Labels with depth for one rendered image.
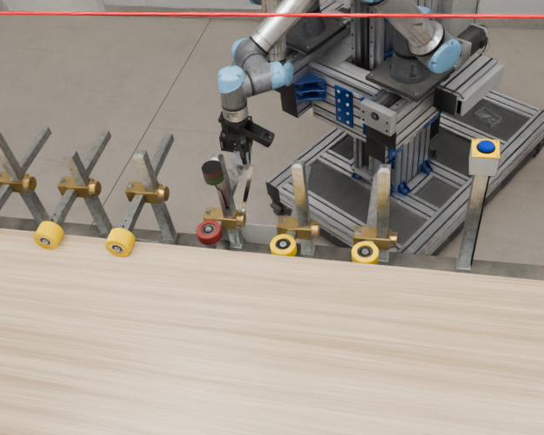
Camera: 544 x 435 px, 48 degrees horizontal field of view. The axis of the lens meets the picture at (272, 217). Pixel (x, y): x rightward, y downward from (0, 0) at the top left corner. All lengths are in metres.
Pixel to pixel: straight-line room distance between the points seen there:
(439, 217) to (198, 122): 1.69
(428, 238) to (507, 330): 1.12
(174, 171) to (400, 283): 2.04
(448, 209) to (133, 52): 2.68
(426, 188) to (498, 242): 0.43
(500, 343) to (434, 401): 0.24
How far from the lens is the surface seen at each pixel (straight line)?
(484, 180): 1.76
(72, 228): 2.43
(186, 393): 1.66
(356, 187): 2.99
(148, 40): 4.74
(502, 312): 1.76
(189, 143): 3.71
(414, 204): 2.89
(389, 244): 1.97
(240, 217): 2.02
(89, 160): 2.25
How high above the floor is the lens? 2.35
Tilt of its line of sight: 48 degrees down
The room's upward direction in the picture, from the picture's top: 10 degrees counter-clockwise
